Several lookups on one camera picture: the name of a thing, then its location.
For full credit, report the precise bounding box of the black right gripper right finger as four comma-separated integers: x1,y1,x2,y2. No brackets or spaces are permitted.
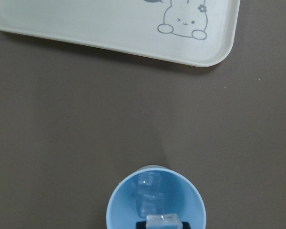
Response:
182,221,190,229

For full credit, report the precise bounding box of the blue paper cup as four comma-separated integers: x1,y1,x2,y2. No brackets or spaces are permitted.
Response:
106,165,206,229

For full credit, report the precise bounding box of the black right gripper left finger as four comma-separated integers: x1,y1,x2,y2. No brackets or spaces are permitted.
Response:
135,221,146,229

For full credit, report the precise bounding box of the cream rabbit tray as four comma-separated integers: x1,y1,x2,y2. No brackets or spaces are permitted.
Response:
0,0,240,67

